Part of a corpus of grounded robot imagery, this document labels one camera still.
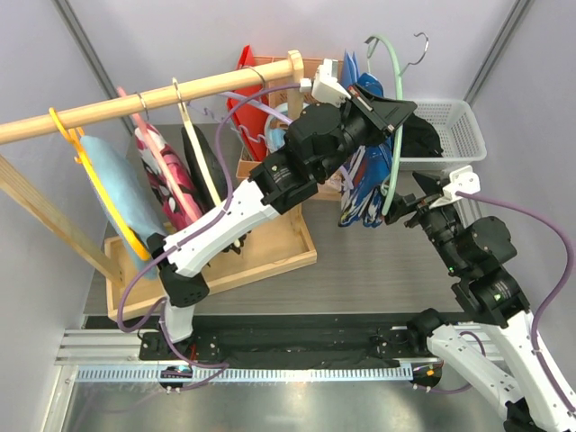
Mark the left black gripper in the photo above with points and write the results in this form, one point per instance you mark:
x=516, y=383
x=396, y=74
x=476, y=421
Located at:
x=380, y=114

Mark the white plastic basket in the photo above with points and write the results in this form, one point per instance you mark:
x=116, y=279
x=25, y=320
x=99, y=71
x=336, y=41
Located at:
x=460, y=136

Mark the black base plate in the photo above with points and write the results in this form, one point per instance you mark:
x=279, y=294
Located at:
x=303, y=342

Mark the orange file organizer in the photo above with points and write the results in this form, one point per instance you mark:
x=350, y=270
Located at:
x=337, y=183

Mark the pink floral garment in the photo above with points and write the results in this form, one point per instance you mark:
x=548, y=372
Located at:
x=166, y=175

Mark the lilac plastic hanger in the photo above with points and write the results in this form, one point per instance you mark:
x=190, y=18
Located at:
x=216, y=117

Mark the blue patterned garment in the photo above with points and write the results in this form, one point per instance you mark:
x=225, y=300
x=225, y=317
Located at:
x=368, y=168

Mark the red folder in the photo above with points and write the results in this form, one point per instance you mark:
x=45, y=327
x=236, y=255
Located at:
x=248, y=120

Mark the light blue garment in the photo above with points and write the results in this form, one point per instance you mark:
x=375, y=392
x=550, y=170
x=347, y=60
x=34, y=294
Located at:
x=120, y=181

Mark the black garment on rack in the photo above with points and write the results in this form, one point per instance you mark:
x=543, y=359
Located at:
x=203, y=195

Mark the black trousers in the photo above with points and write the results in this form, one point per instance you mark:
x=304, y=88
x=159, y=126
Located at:
x=420, y=139

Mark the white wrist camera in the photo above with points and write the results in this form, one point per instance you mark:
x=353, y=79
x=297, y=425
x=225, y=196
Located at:
x=462, y=180
x=324, y=87

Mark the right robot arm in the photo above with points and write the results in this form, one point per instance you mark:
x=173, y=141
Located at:
x=532, y=393

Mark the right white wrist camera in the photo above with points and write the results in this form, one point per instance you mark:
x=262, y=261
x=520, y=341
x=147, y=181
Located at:
x=462, y=180

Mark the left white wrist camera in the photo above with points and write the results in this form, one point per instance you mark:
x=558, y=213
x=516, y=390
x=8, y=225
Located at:
x=324, y=87

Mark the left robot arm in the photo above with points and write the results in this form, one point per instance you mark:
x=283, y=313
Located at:
x=315, y=145

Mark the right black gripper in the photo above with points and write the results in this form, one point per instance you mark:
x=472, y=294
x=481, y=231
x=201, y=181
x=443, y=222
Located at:
x=406, y=202

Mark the light blue headphones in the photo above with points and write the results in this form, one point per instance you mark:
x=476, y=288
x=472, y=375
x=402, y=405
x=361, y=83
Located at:
x=274, y=133

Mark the blue folder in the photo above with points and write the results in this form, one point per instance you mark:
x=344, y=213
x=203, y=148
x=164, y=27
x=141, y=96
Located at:
x=349, y=72

